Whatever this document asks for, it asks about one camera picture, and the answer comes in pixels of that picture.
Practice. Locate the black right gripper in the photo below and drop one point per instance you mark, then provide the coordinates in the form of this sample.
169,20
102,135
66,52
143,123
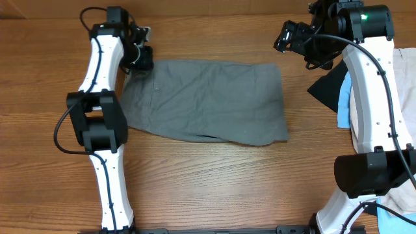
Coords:
298,32

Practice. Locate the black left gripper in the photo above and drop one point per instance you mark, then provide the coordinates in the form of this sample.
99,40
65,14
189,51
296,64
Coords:
147,62

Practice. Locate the grey shorts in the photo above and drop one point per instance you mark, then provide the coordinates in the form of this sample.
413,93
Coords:
208,101

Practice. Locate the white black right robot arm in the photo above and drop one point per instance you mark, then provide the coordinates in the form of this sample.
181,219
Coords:
384,157

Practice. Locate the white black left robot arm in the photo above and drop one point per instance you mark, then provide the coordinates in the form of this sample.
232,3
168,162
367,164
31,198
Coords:
99,123

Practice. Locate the black folded garment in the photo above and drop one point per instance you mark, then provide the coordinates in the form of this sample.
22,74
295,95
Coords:
327,88

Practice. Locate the light blue garment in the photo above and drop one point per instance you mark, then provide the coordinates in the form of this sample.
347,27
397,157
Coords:
343,111

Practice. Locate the beige shorts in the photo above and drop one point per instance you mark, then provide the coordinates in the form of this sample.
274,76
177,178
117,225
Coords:
401,199

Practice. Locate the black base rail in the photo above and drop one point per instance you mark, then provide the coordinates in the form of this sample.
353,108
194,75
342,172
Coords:
276,230

